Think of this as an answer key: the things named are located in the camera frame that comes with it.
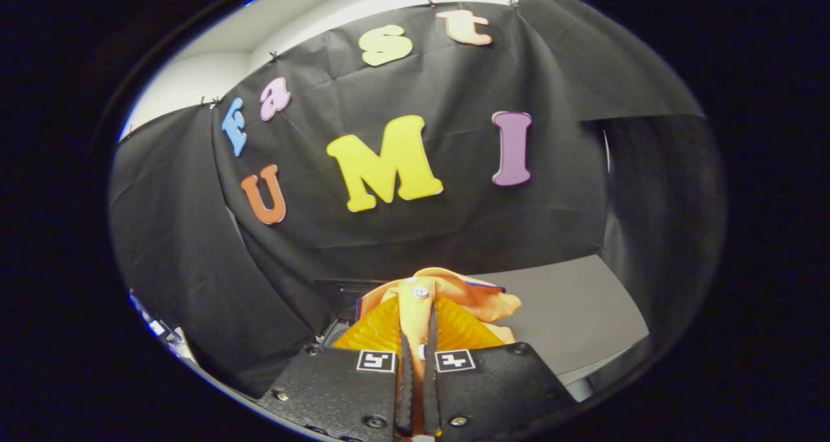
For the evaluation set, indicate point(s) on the beige cabinet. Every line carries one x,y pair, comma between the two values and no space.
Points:
570,312

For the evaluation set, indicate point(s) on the black backdrop cloth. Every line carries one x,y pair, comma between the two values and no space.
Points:
441,234

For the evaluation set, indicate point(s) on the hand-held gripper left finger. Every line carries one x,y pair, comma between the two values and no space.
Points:
337,390

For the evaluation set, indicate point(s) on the orange shirt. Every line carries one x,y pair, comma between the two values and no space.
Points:
480,302

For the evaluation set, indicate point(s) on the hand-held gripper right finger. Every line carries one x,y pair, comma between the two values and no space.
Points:
499,383

